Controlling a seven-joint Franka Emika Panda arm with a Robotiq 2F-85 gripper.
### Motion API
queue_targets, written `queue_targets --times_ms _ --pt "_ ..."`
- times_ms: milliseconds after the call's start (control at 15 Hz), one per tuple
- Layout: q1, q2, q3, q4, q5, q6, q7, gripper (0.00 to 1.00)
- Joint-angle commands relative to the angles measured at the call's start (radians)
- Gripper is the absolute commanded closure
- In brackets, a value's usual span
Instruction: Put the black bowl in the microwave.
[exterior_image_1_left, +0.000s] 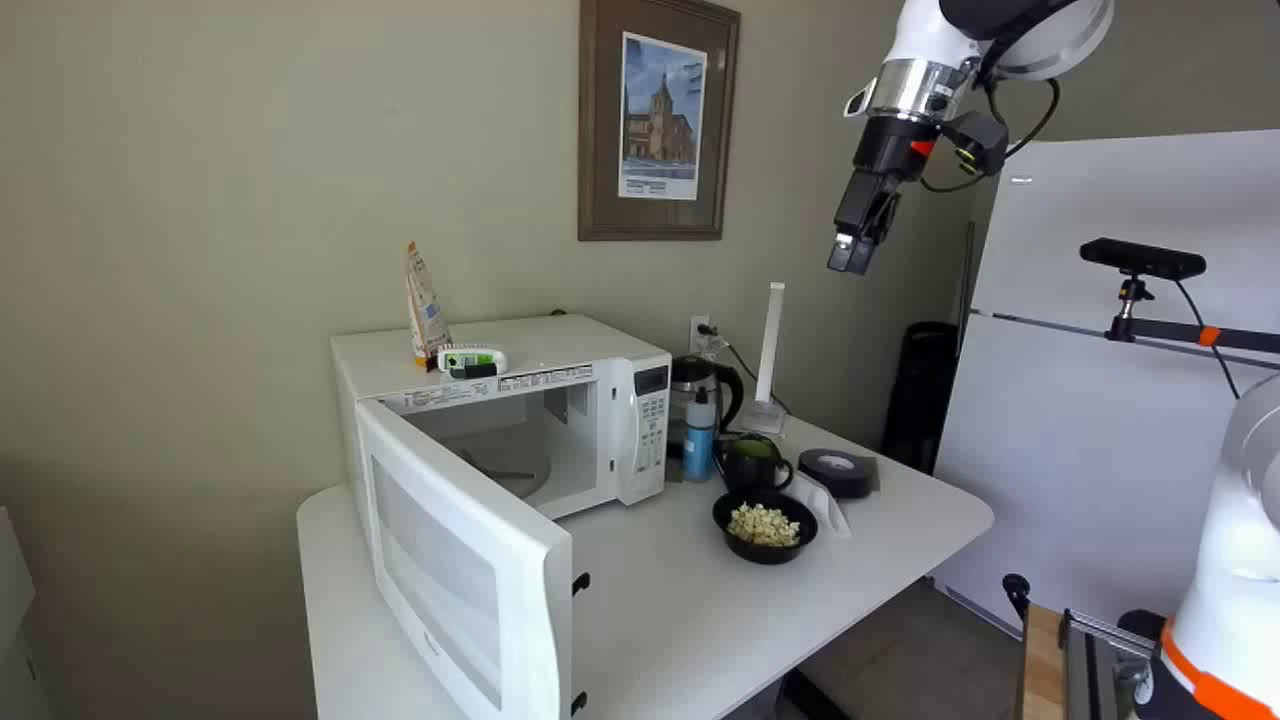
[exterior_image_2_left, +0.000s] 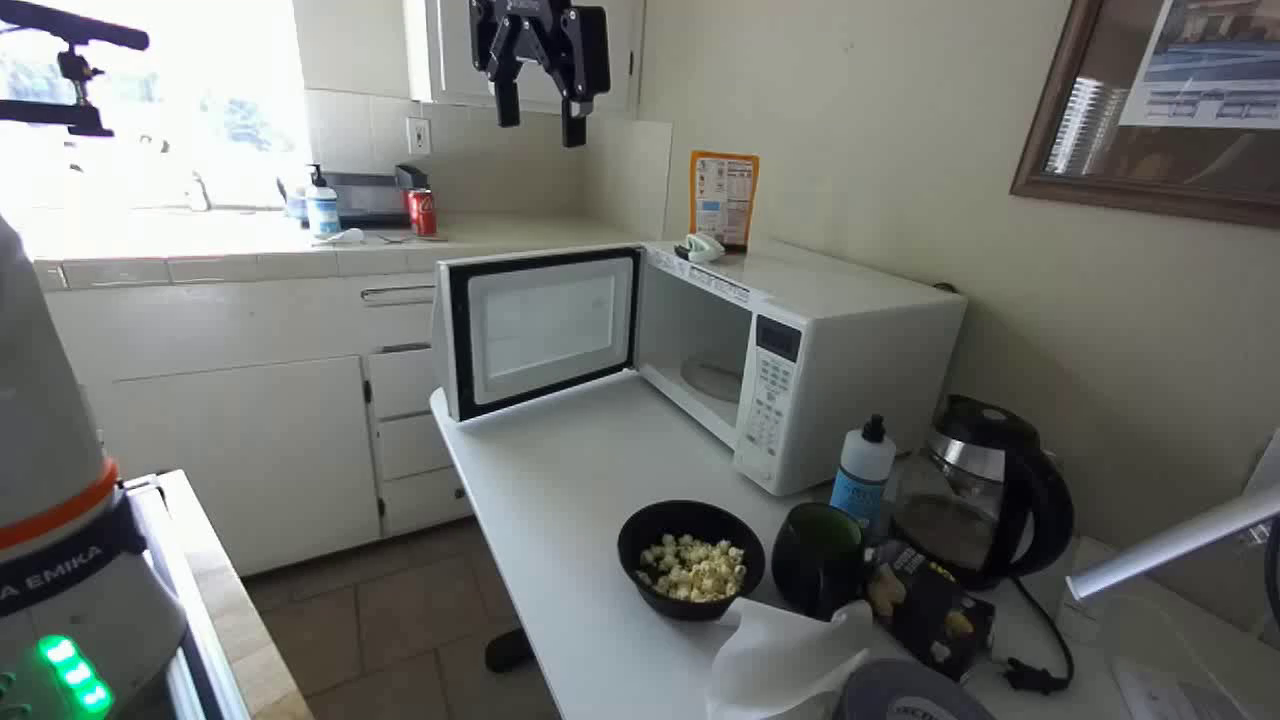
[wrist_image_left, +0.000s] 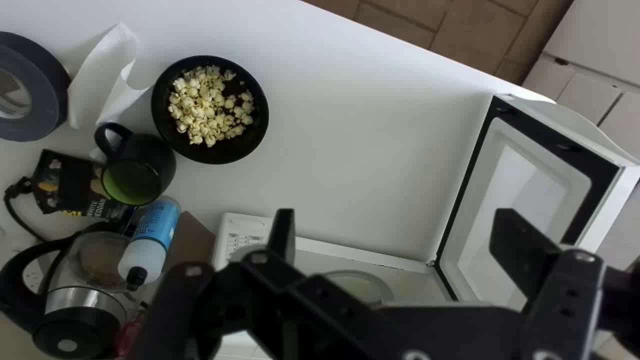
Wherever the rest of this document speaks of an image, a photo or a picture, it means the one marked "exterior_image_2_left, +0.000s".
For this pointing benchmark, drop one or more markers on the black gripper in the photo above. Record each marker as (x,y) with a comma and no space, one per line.
(541,29)

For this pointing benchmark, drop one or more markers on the black bowl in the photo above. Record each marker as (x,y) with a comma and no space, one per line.
(642,532)

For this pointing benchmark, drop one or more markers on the popcorn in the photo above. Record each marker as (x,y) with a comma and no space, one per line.
(694,566)

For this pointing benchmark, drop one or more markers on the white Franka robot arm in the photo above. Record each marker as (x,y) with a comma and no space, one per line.
(52,440)

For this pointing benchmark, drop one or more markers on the white microwave oven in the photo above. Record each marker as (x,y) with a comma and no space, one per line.
(855,361)

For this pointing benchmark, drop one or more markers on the red can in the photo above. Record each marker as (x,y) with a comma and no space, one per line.
(422,212)

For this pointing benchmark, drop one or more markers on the black silver toaster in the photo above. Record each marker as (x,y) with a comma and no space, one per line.
(373,199)

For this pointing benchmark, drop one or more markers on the orange framed card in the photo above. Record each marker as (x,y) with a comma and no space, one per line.
(726,199)

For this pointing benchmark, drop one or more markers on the small white object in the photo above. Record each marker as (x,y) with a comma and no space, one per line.
(700,244)

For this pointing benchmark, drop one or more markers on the small blue white bottle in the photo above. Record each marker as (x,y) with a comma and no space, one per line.
(322,208)

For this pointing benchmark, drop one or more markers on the bright window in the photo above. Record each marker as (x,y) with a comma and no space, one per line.
(203,92)

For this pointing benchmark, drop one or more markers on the white kitchen base cabinet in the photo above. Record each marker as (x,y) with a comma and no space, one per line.
(242,426)

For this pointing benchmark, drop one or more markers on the blue bottle with white cap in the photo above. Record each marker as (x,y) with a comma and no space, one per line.
(862,483)

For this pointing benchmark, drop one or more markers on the dark green cup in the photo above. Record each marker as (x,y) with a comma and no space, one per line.
(818,563)

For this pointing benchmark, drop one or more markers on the black table foot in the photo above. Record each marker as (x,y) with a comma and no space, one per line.
(510,649)

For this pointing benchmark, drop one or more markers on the beige robot stand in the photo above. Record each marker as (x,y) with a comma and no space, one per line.
(221,602)

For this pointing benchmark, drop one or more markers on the black glass electric kettle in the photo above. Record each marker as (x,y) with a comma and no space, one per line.
(994,495)

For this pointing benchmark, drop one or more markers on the white paper towel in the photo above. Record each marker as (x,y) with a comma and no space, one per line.
(780,663)

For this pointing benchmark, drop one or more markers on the wood framed picture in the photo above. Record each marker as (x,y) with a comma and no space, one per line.
(1160,123)

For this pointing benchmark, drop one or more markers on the black snack box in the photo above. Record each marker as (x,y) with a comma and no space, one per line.
(932,612)

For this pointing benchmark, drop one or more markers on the grey tape roll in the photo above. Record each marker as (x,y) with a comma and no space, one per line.
(904,692)

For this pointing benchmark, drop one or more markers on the white metal bar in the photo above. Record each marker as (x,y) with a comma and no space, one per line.
(1160,544)

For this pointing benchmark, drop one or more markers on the white wall cabinet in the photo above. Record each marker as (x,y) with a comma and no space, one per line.
(454,53)

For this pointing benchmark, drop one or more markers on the white wall outlet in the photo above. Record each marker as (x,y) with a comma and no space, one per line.
(418,134)

